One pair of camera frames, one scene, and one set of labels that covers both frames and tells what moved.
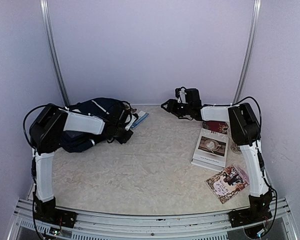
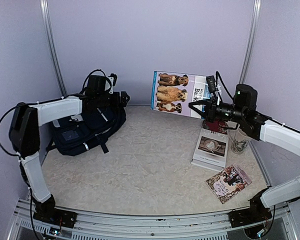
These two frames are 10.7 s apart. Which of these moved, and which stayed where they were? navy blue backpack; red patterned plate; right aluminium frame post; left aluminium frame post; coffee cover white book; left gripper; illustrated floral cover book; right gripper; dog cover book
Moved: dog cover book; left gripper; right gripper
Stayed: right aluminium frame post; red patterned plate; coffee cover white book; navy blue backpack; left aluminium frame post; illustrated floral cover book
